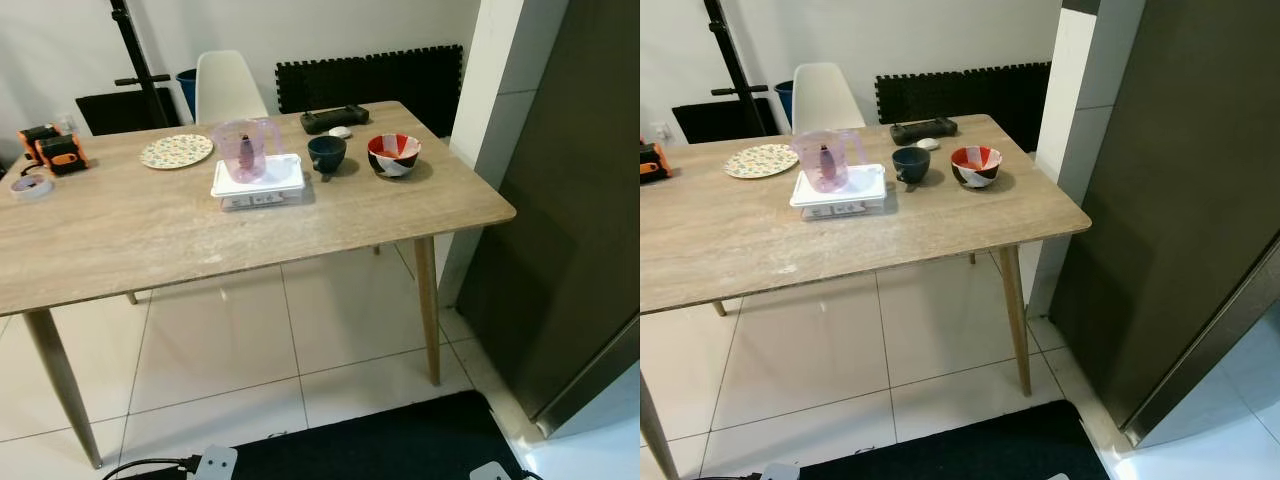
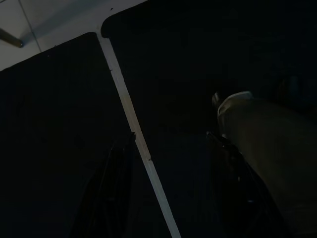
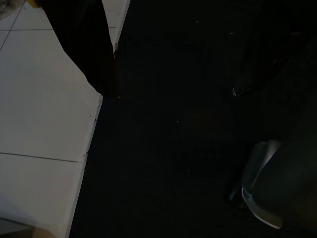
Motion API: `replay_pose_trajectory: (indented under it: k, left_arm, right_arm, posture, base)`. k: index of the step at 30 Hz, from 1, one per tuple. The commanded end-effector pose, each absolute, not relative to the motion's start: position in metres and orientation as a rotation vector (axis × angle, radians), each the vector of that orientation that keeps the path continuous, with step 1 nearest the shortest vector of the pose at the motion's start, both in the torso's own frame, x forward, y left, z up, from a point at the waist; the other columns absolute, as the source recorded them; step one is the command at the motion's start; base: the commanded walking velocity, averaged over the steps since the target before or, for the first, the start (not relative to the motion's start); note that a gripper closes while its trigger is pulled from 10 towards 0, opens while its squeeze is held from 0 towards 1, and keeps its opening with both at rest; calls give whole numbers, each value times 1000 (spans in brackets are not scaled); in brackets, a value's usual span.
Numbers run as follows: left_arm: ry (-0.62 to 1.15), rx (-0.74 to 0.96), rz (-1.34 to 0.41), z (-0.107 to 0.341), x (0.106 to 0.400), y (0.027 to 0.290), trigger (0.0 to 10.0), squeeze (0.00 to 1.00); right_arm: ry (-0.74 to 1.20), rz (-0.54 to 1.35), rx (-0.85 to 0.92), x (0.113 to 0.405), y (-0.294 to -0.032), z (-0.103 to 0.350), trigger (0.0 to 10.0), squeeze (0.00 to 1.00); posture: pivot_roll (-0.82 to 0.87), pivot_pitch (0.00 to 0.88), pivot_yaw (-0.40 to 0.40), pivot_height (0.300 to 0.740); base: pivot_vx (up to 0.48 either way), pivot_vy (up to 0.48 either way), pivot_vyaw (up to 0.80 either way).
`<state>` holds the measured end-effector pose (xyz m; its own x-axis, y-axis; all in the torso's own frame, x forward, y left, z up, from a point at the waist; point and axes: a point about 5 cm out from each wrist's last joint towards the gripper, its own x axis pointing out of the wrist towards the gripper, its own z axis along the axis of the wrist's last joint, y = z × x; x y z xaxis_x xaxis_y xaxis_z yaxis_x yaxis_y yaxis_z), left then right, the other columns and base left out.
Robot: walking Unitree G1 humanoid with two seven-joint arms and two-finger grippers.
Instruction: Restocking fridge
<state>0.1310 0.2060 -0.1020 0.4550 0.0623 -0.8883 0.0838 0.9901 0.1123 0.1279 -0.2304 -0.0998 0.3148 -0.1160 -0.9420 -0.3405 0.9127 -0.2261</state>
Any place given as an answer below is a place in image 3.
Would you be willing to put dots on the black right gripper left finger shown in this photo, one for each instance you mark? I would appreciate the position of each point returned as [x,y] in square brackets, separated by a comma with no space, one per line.
[84,42]

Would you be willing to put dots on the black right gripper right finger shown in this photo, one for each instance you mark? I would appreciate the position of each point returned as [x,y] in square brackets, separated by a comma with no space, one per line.
[272,44]

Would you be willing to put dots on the black floor mat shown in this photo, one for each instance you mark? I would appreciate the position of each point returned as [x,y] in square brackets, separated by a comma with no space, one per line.
[161,124]

